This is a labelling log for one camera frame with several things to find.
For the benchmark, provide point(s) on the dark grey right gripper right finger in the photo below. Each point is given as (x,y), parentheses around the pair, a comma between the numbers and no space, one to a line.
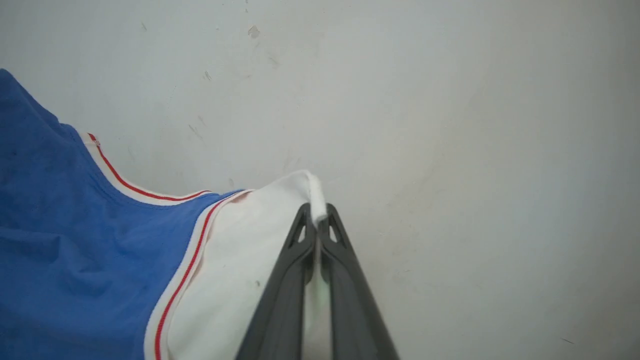
(355,305)

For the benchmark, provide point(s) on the blue white red-trimmed t-shirt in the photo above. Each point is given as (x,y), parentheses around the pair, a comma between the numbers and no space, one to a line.
(100,260)

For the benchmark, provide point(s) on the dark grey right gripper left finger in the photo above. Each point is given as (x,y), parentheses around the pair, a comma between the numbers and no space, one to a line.
(280,300)

